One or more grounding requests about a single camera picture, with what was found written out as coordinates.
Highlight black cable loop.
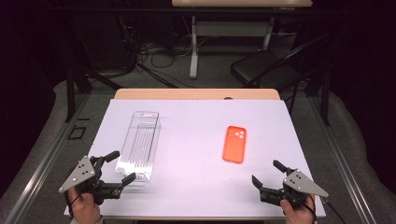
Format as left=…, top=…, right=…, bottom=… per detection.
left=150, top=51, right=176, bottom=69

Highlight black metal stand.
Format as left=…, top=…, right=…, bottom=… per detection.
left=306, top=69, right=332, bottom=127
left=64, top=18, right=123, bottom=123

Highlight person's right hand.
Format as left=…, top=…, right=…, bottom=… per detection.
left=279, top=193, right=318, bottom=224

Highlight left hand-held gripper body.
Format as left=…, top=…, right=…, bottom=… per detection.
left=58, top=154, right=122, bottom=206

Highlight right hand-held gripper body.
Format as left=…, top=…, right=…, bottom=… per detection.
left=260, top=168, right=330, bottom=210

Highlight dark curtain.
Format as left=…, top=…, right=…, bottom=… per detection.
left=0, top=0, right=68, bottom=195
left=328, top=0, right=396, bottom=195

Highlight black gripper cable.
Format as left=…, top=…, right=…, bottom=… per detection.
left=321, top=197, right=347, bottom=224
left=64, top=189, right=82, bottom=219

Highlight black folding chair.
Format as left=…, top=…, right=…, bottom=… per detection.
left=230, top=32, right=332, bottom=115

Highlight person's left hand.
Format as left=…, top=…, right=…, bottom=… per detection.
left=67, top=186, right=103, bottom=223

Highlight orange phone case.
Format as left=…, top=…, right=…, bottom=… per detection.
left=221, top=125, right=248, bottom=164

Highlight light wooden table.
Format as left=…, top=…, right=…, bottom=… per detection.
left=101, top=88, right=286, bottom=222

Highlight clear plastic box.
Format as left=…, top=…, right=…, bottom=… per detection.
left=115, top=110, right=162, bottom=183

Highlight white table mat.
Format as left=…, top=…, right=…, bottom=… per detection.
left=64, top=98, right=327, bottom=218

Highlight black equipment cabinet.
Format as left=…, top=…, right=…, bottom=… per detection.
left=74, top=12, right=133, bottom=70

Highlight thin white cables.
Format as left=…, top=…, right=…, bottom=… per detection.
left=173, top=16, right=209, bottom=58

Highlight aluminium floor rail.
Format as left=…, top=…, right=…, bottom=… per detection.
left=4, top=92, right=92, bottom=224
left=307, top=95, right=378, bottom=224

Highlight white-legged background desk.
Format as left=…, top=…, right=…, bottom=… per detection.
left=171, top=0, right=313, bottom=79

